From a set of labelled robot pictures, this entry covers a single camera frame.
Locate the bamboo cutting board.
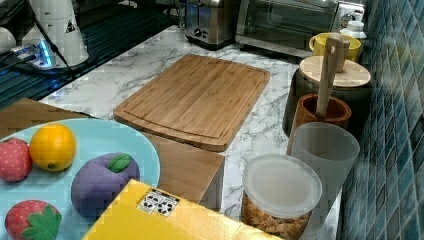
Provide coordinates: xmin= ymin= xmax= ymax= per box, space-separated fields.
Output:
xmin=113 ymin=54 xmax=270 ymax=152

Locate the toy orange fruit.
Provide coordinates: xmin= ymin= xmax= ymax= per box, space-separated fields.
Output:
xmin=29 ymin=124 xmax=77 ymax=172

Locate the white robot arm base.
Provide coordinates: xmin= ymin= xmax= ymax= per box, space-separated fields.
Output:
xmin=14 ymin=0 xmax=89 ymax=71

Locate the yellow ceramic mug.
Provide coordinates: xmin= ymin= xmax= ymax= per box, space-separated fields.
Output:
xmin=309 ymin=32 xmax=362 ymax=62

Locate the purple plush plum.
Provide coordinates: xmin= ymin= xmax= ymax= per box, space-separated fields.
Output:
xmin=71 ymin=153 xmax=140 ymax=219

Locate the red plush strawberry lower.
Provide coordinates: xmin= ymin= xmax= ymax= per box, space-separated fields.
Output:
xmin=5 ymin=200 xmax=62 ymax=240

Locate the light blue plate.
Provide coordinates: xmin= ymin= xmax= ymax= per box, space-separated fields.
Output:
xmin=0 ymin=119 xmax=160 ymax=240

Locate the red plush strawberry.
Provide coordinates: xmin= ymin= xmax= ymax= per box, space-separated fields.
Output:
xmin=5 ymin=200 xmax=62 ymax=240
xmin=0 ymin=138 xmax=32 ymax=182

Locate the white plastic bottle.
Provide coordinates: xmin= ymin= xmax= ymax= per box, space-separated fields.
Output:
xmin=340 ymin=21 xmax=367 ymax=39

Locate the wooden spatula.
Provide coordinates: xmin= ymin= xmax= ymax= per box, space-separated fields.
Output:
xmin=316 ymin=33 xmax=345 ymax=118

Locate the white rounded object at edge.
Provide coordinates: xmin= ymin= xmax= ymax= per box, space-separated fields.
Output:
xmin=0 ymin=27 xmax=16 ymax=54

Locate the stainless steel toaster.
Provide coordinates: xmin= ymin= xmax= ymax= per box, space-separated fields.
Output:
xmin=185 ymin=0 xmax=241 ymax=49

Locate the silver toaster oven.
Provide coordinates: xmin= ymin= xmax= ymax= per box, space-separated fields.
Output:
xmin=235 ymin=0 xmax=365 ymax=58

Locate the yellow cardboard box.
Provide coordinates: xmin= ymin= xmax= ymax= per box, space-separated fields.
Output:
xmin=82 ymin=180 xmax=281 ymax=240

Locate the black cable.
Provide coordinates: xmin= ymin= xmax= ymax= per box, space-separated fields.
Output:
xmin=25 ymin=0 xmax=75 ymax=78

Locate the wooden utensil holder cup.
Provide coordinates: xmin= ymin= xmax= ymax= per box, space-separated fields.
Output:
xmin=286 ymin=94 xmax=352 ymax=155

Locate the clear cereal jar with lid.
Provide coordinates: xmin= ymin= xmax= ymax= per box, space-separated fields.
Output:
xmin=241 ymin=154 xmax=322 ymax=240

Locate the frosted plastic cup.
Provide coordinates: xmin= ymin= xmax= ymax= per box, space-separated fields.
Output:
xmin=291 ymin=122 xmax=360 ymax=240

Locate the red plush strawberry upper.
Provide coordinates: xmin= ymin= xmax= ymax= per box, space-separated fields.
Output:
xmin=0 ymin=138 xmax=32 ymax=182

